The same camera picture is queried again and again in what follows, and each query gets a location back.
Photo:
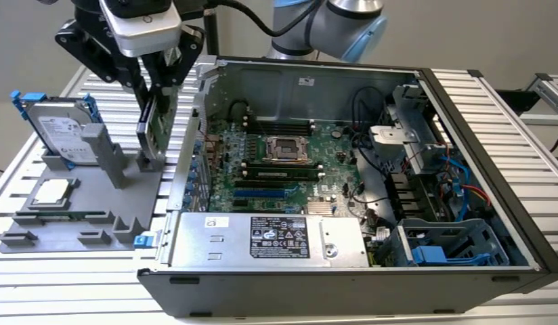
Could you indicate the black metal stand post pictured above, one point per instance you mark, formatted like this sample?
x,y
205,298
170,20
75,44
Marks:
x,y
211,40

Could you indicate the grey plastic disk bay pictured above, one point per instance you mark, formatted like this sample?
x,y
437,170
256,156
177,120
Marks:
x,y
441,224

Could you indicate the aluminium side rail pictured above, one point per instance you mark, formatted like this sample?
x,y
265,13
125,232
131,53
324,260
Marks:
x,y
551,89

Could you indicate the silver camera with black mount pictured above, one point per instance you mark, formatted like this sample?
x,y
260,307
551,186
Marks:
x,y
143,30

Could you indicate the open black PC case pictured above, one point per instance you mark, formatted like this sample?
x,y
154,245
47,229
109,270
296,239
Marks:
x,y
306,291

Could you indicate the blue case latch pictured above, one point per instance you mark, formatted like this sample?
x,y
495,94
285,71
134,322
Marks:
x,y
141,242

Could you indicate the hard disk in blue carrier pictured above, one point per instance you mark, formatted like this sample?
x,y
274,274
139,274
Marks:
x,y
58,128

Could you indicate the silver chipset heat sink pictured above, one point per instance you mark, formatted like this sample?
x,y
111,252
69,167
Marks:
x,y
321,208

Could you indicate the round coin battery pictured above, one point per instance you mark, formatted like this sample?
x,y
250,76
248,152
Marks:
x,y
337,133

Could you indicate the green graphics card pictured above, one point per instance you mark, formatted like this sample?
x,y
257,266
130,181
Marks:
x,y
163,125

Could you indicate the green motherboard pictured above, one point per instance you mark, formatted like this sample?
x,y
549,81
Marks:
x,y
346,169

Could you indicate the green RAM stick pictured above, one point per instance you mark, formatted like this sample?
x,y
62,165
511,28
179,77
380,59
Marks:
x,y
81,215

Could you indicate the CPU socket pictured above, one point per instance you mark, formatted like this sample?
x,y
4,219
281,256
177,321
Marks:
x,y
284,145

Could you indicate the blue expansion slot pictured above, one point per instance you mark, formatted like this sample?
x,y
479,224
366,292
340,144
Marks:
x,y
258,194

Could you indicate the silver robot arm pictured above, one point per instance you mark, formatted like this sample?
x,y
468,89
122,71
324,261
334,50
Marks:
x,y
333,23

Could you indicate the silver CPU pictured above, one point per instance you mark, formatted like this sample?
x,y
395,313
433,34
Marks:
x,y
54,191

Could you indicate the long black expansion slot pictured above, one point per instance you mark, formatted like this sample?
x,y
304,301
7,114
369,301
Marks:
x,y
258,185

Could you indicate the silver metal drive cage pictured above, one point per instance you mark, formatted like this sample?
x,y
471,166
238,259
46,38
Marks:
x,y
388,133

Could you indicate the blue plastic disk bracket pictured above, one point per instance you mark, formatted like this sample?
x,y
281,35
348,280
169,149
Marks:
x,y
428,254

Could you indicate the RAM stick with white label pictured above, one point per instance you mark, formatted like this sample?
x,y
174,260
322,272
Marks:
x,y
273,174

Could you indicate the silver power supply unit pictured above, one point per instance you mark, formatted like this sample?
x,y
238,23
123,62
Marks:
x,y
234,243

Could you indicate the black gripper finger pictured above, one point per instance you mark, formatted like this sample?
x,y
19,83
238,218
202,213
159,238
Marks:
x,y
186,50
98,57

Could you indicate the grey parts rack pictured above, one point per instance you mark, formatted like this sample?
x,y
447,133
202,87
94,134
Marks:
x,y
94,199

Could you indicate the short black expansion slot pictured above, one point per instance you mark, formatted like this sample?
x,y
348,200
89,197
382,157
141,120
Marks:
x,y
241,203

